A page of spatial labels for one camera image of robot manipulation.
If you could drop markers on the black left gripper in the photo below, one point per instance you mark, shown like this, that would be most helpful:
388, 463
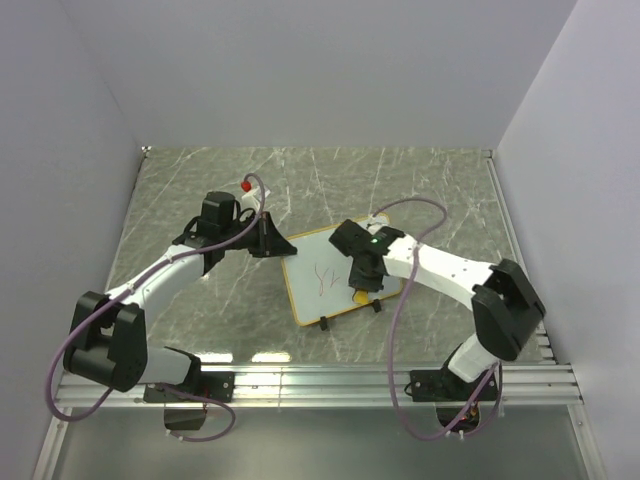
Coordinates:
270, 242

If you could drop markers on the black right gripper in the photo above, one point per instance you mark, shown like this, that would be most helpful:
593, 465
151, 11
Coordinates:
357, 283

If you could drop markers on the yellow handled eraser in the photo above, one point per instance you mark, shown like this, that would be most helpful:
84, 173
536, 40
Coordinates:
360, 297

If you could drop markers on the yellow framed whiteboard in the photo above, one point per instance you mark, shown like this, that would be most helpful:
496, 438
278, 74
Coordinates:
317, 279

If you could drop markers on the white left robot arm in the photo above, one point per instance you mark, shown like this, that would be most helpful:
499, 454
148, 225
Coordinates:
110, 346

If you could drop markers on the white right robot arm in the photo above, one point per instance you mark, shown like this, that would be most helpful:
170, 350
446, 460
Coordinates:
506, 307

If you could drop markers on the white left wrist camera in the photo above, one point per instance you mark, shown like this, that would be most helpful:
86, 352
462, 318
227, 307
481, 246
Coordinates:
253, 193

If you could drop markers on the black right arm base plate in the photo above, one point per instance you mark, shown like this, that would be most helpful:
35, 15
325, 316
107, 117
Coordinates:
426, 386

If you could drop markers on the aluminium mounting rail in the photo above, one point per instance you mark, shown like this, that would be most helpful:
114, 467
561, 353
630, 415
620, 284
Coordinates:
264, 385

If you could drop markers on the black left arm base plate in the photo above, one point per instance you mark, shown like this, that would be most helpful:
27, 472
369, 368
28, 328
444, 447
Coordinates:
214, 385

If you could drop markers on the aluminium side rail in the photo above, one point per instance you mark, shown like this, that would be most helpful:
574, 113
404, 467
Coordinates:
541, 335

